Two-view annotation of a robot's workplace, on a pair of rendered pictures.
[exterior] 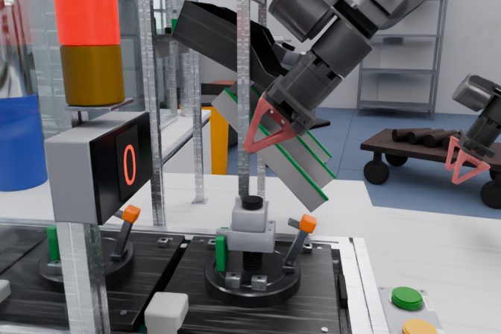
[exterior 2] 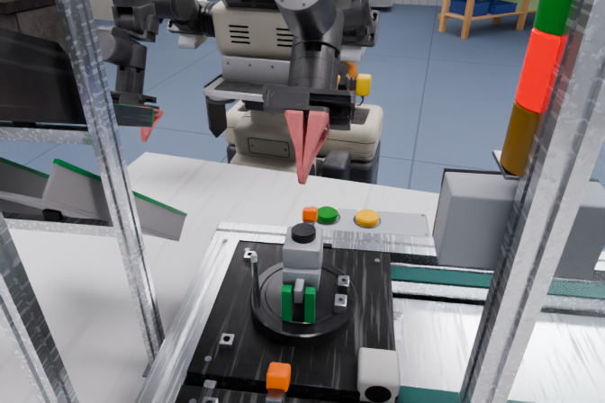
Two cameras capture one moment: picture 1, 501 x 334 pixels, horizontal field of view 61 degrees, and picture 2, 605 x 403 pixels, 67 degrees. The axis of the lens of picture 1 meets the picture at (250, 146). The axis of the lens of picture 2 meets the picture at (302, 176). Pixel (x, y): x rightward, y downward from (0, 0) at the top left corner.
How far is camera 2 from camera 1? 0.71 m
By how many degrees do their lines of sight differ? 82
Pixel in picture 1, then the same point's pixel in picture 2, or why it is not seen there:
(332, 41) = (338, 29)
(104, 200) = not seen: hidden behind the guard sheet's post
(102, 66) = not seen: hidden behind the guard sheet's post
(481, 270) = (216, 191)
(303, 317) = (363, 271)
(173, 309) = (390, 355)
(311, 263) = (275, 258)
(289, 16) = (327, 13)
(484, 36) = not seen: outside the picture
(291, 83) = (330, 85)
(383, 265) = (193, 243)
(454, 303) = (258, 217)
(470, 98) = (121, 53)
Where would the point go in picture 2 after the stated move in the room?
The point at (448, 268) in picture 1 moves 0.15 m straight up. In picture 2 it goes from (209, 206) to (202, 146)
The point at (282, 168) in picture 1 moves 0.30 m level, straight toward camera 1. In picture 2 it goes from (148, 219) to (374, 229)
